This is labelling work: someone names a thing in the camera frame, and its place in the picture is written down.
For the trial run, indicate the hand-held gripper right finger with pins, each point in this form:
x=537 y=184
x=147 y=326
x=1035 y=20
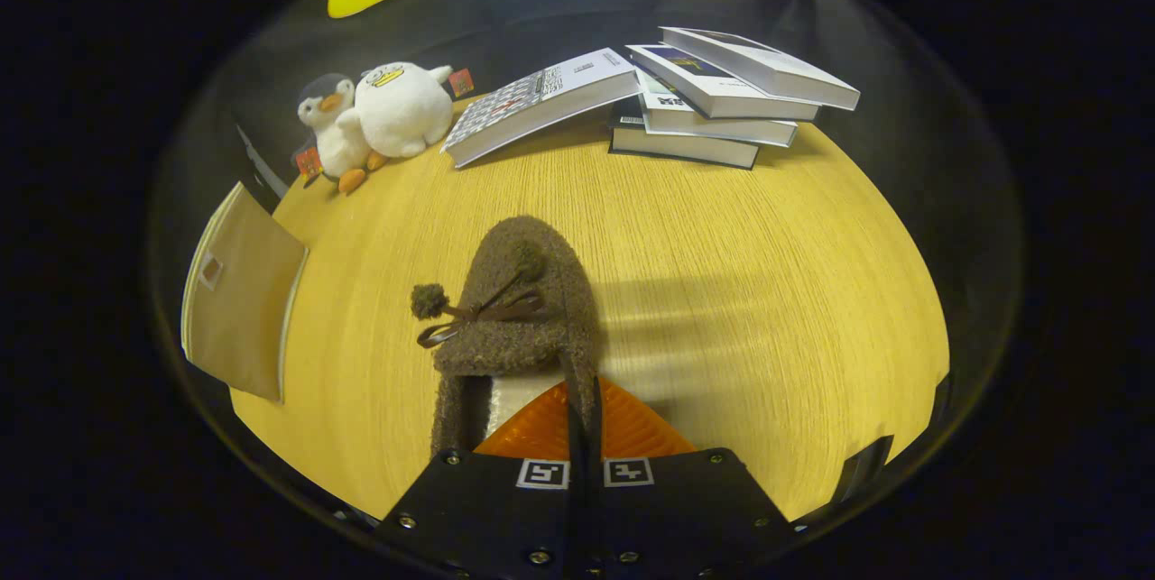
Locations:
x=599 y=517

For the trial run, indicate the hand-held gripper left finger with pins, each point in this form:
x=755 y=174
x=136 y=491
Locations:
x=576 y=517

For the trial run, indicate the brown fuzzy slipper shoe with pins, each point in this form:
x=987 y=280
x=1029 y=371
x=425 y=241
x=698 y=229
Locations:
x=532 y=336

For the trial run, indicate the beige fabric storage box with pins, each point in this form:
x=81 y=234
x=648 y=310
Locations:
x=244 y=291

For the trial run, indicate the dark cover book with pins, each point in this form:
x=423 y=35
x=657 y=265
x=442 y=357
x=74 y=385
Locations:
x=677 y=147

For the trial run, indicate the white paperback book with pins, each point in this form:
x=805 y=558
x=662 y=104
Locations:
x=713 y=129

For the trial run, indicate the patterned cover book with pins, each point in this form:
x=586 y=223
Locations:
x=541 y=106

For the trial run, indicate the white duck plush toy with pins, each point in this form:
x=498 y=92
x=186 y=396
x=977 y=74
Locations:
x=401 y=111

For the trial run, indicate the grey penguin plush toy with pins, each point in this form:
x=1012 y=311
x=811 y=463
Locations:
x=338 y=138

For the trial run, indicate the white book with dark picture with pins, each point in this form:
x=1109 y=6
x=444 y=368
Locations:
x=776 y=70

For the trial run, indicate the black backdrop cloth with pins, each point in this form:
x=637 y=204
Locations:
x=541 y=12

